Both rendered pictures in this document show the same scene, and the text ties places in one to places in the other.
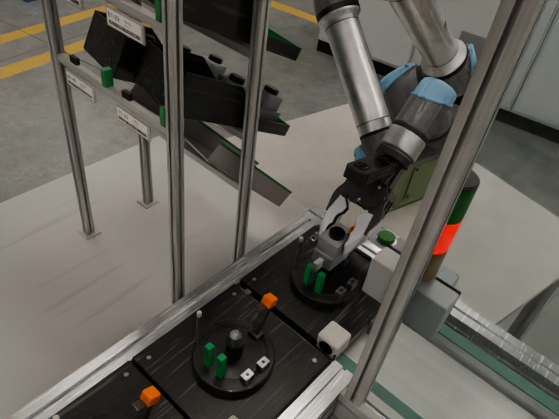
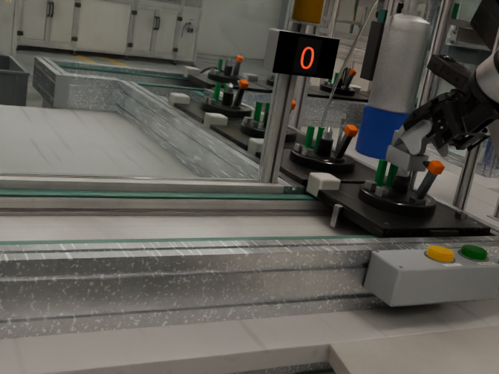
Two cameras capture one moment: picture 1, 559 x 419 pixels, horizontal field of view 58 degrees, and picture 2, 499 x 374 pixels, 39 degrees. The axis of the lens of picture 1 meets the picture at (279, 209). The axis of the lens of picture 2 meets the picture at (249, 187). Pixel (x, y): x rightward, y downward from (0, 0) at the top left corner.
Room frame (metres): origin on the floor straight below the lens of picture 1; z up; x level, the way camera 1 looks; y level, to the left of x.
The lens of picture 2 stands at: (0.95, -1.34, 1.30)
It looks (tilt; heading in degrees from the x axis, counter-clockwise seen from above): 16 degrees down; 114
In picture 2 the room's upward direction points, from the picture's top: 10 degrees clockwise
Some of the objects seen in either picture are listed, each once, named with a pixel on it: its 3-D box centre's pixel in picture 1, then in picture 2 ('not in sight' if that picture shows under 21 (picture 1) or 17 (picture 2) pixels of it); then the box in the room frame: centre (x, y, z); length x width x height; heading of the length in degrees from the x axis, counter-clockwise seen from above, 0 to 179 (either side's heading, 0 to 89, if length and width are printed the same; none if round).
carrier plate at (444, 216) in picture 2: (323, 284); (394, 208); (0.69, -0.11, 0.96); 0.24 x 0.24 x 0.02; 54
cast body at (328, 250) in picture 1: (330, 247); (405, 145); (0.68, -0.11, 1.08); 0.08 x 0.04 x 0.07; 144
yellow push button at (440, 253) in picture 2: not in sight; (439, 256); (0.81, -0.31, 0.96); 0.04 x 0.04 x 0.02
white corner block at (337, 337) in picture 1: (333, 340); (323, 185); (0.55, -0.13, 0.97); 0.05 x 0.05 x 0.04; 54
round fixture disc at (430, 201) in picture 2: (324, 278); (397, 198); (0.69, -0.11, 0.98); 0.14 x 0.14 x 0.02
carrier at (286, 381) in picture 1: (234, 345); (324, 144); (0.48, 0.04, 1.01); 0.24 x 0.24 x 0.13; 54
